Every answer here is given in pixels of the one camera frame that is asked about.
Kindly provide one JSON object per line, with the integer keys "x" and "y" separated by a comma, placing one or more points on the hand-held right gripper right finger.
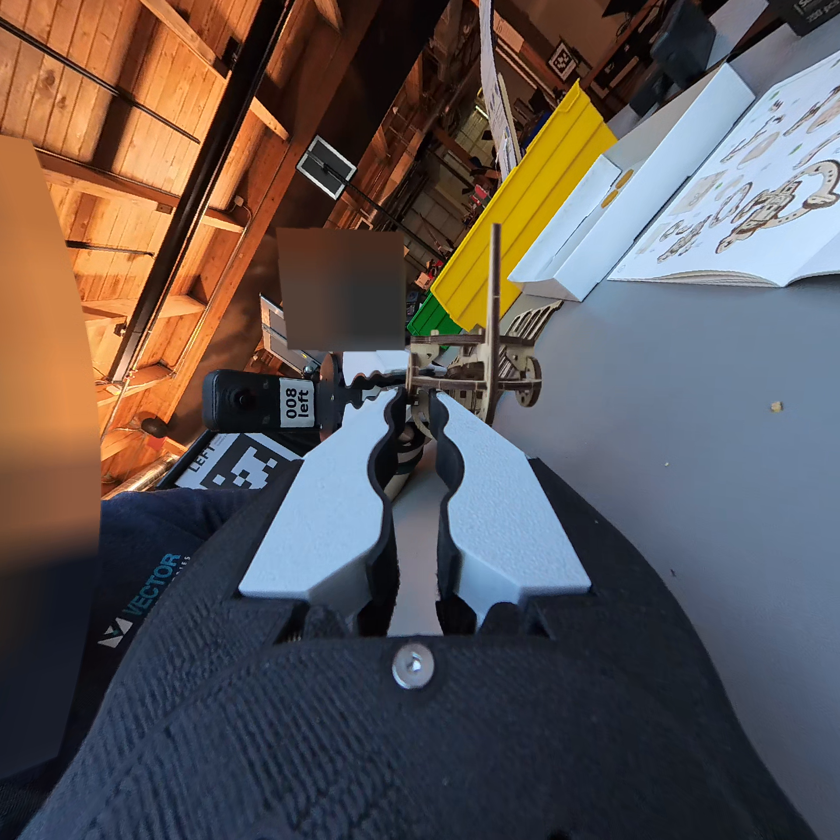
{"x": 512, "y": 525}

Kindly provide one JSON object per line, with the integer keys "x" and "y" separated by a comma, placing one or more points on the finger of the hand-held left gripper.
{"x": 371, "y": 361}
{"x": 361, "y": 400}

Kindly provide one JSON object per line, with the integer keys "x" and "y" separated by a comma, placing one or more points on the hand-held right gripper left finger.
{"x": 315, "y": 525}

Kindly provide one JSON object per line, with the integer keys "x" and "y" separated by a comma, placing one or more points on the wooden gyroscope model assembly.
{"x": 482, "y": 367}

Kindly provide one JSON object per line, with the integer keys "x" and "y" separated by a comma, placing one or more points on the laser-cut wooden parts sheet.
{"x": 531, "y": 321}

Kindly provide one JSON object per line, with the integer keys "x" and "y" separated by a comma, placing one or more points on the green plastic bin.
{"x": 426, "y": 321}

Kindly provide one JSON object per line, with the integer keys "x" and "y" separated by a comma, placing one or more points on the framed black-white marker sign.
{"x": 229, "y": 469}

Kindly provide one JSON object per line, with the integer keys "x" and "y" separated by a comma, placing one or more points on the square ceiling light panel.
{"x": 326, "y": 167}

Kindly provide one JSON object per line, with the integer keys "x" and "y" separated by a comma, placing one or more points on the yellow plastic bin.
{"x": 525, "y": 216}

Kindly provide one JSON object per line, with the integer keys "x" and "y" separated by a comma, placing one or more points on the white standing sign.
{"x": 502, "y": 118}

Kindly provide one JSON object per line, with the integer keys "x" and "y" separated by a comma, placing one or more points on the blue plastic bin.
{"x": 538, "y": 131}

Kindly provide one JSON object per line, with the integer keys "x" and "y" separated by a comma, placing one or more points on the white cardboard box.
{"x": 643, "y": 197}

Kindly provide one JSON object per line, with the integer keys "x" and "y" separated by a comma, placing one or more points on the white instruction booklet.
{"x": 754, "y": 262}

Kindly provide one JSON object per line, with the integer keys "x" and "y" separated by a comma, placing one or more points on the small black-white marker tag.
{"x": 565, "y": 60}

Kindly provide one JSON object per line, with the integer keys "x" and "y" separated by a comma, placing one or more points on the black equipment case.
{"x": 682, "y": 33}

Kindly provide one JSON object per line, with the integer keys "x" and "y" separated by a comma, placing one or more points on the black cardboard box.
{"x": 807, "y": 13}

